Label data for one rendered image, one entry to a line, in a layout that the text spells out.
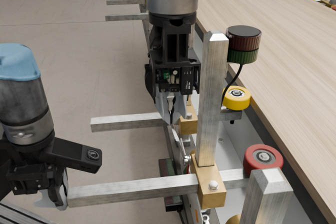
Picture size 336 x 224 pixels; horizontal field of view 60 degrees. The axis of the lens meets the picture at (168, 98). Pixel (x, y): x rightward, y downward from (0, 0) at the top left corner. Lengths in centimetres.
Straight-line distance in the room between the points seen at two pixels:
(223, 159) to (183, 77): 64
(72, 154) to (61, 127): 171
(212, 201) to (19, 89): 42
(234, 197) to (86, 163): 52
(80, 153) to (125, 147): 143
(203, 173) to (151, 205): 105
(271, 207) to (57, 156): 36
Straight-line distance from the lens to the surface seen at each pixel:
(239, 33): 51
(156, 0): 41
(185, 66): 42
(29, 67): 47
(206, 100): 55
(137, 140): 204
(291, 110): 83
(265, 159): 66
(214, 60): 51
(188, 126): 81
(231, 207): 92
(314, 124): 81
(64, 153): 56
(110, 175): 184
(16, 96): 47
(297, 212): 77
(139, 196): 65
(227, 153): 107
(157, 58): 44
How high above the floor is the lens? 135
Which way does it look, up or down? 34 degrees down
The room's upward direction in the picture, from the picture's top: straight up
